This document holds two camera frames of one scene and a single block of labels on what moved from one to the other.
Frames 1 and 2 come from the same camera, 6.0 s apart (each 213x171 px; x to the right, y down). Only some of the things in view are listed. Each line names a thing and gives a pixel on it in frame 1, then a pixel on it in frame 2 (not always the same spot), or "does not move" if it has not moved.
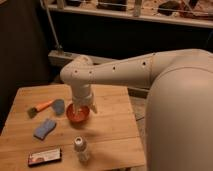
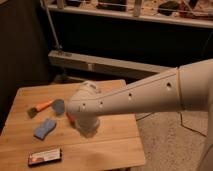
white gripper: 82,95 -> 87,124
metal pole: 59,46 does not move
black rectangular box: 44,156 does not move
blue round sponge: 59,106 does not move
